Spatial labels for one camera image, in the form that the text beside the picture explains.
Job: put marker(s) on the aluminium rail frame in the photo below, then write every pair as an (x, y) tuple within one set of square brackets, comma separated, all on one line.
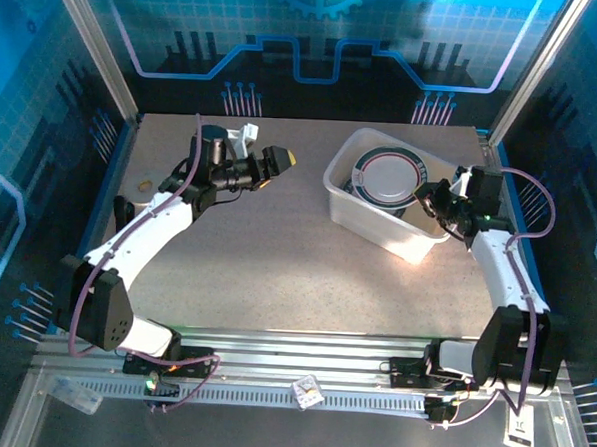
[(296, 353)]

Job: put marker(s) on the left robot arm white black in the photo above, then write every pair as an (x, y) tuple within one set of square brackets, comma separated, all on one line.
[(148, 230)]

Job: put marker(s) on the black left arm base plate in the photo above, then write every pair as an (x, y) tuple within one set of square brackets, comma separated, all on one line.
[(136, 362)]

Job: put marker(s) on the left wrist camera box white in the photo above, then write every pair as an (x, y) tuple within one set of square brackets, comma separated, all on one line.
[(244, 135)]

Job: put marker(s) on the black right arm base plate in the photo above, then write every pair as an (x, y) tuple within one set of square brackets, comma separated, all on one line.
[(406, 372)]

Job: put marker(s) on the black upright bracket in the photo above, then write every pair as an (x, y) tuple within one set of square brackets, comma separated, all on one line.
[(121, 213)]

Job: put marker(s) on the aluminium corner post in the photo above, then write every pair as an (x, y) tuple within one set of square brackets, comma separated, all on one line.
[(97, 48), (536, 71)]

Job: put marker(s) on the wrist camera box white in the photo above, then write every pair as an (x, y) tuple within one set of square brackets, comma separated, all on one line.
[(462, 181), (244, 135)]

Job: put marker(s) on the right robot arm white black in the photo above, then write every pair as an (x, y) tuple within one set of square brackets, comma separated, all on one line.
[(497, 259)]

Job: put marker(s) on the small white tag on rail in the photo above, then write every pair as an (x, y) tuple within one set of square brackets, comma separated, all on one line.
[(307, 390)]

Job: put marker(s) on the black controller module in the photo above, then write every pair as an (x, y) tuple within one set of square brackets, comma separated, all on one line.
[(441, 410), (162, 389)]

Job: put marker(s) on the white tag card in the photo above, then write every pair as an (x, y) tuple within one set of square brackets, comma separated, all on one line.
[(519, 429)]

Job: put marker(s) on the white tape roll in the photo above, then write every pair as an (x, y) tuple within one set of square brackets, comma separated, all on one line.
[(141, 195)]

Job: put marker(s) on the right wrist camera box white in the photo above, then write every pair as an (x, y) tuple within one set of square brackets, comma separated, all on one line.
[(462, 181)]

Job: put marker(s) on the clear plastic bag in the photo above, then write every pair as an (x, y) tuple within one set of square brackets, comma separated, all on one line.
[(76, 396)]

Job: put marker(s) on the white translucent plastic bin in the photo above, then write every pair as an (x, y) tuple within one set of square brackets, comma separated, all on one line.
[(378, 232)]

